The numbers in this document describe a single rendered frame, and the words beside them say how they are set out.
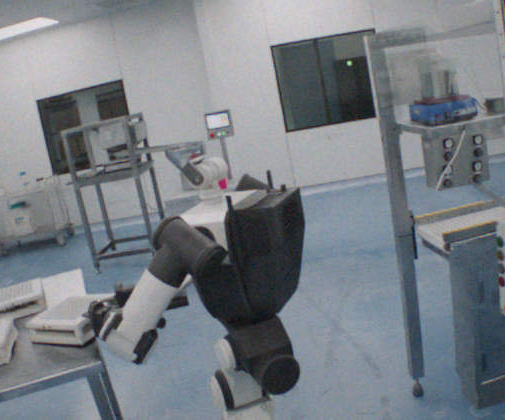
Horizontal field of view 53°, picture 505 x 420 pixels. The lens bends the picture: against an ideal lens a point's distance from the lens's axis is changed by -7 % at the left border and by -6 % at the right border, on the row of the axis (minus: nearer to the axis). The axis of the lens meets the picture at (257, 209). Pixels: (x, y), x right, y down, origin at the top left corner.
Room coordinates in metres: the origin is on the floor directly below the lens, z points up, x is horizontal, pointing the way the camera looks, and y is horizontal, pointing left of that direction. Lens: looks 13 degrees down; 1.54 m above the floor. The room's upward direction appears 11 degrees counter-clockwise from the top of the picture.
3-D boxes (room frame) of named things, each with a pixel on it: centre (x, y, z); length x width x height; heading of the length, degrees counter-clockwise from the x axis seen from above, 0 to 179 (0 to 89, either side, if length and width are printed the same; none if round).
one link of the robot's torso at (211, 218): (1.38, 0.06, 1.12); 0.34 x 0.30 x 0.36; 155
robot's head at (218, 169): (1.41, 0.11, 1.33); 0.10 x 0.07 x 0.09; 155
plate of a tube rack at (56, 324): (1.66, 0.68, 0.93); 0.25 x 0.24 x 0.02; 156
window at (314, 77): (7.02, -1.24, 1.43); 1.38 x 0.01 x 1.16; 84
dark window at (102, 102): (7.35, 2.11, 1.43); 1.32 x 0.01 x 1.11; 84
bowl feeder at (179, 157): (4.67, 0.45, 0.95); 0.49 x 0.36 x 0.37; 84
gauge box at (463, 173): (1.88, -0.76, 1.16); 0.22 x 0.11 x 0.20; 95
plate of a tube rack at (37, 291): (1.97, 1.05, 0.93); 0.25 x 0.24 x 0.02; 22
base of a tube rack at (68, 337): (1.66, 0.68, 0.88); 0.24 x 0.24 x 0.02; 66
